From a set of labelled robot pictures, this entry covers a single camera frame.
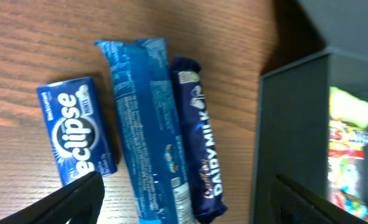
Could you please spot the blue Eclipse mints box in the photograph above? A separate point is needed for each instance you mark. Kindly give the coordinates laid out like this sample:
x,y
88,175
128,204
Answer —
x,y
76,129

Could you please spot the colourful gummy candy bag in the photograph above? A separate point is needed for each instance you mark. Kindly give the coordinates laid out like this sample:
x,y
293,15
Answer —
x,y
348,136

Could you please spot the blue cookie pack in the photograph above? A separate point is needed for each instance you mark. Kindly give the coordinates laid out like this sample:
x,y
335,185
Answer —
x,y
149,129

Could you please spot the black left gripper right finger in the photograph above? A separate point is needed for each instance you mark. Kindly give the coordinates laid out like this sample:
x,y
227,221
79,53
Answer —
x,y
291,203

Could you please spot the purple Dairy Milk bar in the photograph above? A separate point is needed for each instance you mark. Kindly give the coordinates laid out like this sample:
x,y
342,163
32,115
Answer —
x,y
197,135

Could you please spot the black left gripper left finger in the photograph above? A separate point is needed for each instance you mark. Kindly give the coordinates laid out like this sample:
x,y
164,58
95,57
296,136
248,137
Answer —
x,y
79,202

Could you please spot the dark green open box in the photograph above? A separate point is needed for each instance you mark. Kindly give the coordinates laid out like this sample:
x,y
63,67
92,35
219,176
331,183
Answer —
x,y
320,44

